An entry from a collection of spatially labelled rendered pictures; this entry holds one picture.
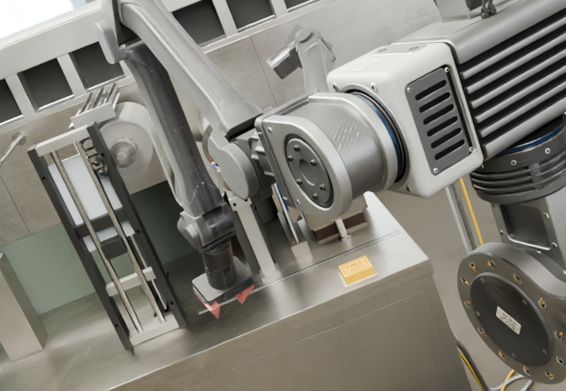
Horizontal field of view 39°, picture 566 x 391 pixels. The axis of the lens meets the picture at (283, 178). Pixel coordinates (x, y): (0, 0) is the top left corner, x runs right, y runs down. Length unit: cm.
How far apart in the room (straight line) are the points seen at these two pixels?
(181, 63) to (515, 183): 49
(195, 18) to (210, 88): 122
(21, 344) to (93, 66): 79
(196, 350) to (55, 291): 73
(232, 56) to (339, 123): 142
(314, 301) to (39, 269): 94
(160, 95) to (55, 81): 106
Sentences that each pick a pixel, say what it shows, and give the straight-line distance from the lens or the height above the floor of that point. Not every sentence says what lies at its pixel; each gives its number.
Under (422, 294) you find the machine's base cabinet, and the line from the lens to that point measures 190.
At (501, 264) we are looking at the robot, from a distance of 105.
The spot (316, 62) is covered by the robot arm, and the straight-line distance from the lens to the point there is 159.
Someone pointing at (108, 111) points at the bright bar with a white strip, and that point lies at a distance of 192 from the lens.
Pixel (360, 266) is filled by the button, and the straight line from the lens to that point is 185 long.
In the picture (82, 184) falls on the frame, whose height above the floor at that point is 132.
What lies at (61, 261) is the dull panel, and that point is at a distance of 243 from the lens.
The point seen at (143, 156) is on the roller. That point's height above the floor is 130.
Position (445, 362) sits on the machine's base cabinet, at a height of 61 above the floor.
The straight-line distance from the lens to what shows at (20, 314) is 221.
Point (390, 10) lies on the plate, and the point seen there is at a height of 136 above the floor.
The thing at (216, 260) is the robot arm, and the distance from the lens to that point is 147.
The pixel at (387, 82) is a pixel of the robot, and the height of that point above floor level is 152.
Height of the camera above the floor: 172
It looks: 17 degrees down
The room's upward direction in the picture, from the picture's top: 22 degrees counter-clockwise
